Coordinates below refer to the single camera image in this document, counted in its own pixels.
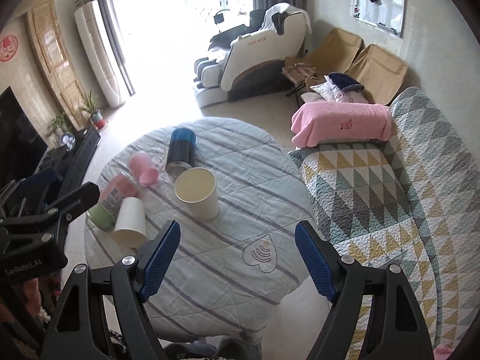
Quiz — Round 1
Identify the white paper cup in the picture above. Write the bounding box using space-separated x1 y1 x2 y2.
174 167 219 221
112 197 147 249

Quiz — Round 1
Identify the pink plastic cup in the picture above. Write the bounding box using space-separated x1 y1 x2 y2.
128 151 160 187

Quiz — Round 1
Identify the pink green cylindrical can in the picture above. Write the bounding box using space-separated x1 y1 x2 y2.
86 173 138 231

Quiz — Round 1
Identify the black TV cabinet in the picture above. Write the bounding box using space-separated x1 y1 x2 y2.
38 126 101 206

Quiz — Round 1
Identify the black television screen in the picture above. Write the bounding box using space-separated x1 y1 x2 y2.
0 87 47 188

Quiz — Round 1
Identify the pink cloth on floor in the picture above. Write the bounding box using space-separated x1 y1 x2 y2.
433 345 453 360

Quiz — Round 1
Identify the potted plant red pot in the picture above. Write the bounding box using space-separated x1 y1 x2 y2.
80 90 107 132

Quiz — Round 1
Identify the dark blue metal can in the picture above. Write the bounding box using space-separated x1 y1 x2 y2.
165 127 196 179

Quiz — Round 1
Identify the triangle patterned sofa quilt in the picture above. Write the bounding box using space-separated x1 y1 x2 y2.
290 87 479 349

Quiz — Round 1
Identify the light striped quilted tablecloth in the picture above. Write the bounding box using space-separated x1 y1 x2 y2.
84 116 316 344

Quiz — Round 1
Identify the white standing air conditioner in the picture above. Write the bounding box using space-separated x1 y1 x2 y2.
74 0 128 108

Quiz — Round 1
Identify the pink fleece blanket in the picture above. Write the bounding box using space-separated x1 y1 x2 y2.
290 101 392 148

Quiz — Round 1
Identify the white massage chair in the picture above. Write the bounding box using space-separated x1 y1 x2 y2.
193 2 311 108

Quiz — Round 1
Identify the dark blue folded garment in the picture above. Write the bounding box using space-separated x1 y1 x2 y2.
328 72 365 92

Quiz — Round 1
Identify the tan covered armchair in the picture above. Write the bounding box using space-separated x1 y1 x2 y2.
346 44 408 106
284 28 363 76

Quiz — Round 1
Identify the wall whiteboard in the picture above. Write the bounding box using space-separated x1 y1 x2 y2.
352 0 406 38

